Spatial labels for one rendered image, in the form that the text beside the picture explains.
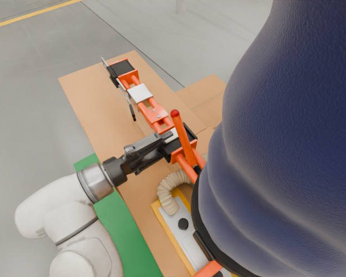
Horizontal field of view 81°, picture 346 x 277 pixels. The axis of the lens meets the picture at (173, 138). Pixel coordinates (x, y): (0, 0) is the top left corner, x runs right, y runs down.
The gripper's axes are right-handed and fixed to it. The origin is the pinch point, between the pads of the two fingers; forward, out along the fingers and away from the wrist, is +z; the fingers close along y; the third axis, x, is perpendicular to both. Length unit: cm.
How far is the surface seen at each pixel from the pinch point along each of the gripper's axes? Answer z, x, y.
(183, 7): 183, -241, 101
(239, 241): -10.2, 28.4, -23.5
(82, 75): -10, -60, 14
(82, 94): -15, -48, 14
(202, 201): -9.9, 22.1, -19.8
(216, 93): 67, -43, 54
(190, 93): 51, -53, 54
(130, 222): -26, -15, 108
